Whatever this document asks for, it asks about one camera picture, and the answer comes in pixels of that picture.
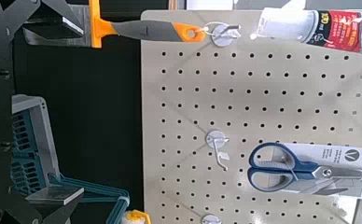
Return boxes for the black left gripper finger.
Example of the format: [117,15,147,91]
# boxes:
[25,186,85,224]
[22,0,84,40]

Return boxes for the blue grey plastic crate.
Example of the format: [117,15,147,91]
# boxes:
[11,94,62,197]

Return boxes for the white yellow paint roller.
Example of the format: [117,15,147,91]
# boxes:
[121,209,152,224]

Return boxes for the orange grey scraper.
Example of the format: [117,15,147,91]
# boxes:
[23,0,207,49]

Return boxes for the black back panel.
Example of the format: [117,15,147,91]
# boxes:
[12,0,171,224]

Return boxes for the white disc peg hook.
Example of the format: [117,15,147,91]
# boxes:
[211,21,243,49]
[201,214,223,224]
[205,130,230,172]

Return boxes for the beige pegboard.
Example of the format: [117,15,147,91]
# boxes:
[140,8,362,224]

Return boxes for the white red sealant tube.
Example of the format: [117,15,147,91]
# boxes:
[249,7,362,57]

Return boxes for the blue handled scissors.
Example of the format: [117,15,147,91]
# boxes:
[247,142,362,195]

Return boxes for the blue-handled scissors in packaging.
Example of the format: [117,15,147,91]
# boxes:
[273,143,362,202]

